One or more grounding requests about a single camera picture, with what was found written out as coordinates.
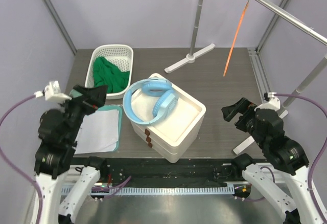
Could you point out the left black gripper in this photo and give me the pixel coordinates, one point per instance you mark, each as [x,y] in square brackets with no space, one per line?
[94,97]

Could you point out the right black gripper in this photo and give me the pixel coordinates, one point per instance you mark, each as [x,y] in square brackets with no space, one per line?
[243,106]

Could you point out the green t shirt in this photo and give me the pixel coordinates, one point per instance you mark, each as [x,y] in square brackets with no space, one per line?
[107,73]

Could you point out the orange clothes hanger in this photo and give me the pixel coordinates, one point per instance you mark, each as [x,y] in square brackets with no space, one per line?
[235,38]

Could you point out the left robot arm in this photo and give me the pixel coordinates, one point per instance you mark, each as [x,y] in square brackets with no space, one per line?
[57,131]

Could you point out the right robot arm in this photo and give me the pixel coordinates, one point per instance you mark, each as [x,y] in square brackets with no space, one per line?
[284,154]

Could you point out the teal bordered mat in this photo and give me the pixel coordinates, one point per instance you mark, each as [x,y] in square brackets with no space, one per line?
[118,121]

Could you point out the green plastic cup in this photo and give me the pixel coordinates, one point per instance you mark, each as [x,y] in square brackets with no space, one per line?
[74,94]

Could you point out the white perforated plastic basket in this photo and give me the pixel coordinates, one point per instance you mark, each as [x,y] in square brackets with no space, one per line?
[119,54]

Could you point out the light blue headphones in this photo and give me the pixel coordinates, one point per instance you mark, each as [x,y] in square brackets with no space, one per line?
[149,101]

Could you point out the white stacked storage box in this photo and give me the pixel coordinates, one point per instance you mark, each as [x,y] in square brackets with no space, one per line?
[175,134]

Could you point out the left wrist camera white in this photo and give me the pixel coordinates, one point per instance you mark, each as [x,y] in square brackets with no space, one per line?
[52,93]

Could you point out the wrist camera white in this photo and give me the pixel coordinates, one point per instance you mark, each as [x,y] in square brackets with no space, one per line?
[52,93]
[270,102]

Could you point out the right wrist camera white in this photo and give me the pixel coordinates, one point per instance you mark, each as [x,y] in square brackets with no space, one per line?
[270,102]

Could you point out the white slotted cable duct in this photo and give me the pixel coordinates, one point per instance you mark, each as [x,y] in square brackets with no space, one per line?
[228,190]

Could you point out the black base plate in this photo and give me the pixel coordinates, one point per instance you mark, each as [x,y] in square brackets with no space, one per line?
[186,173]

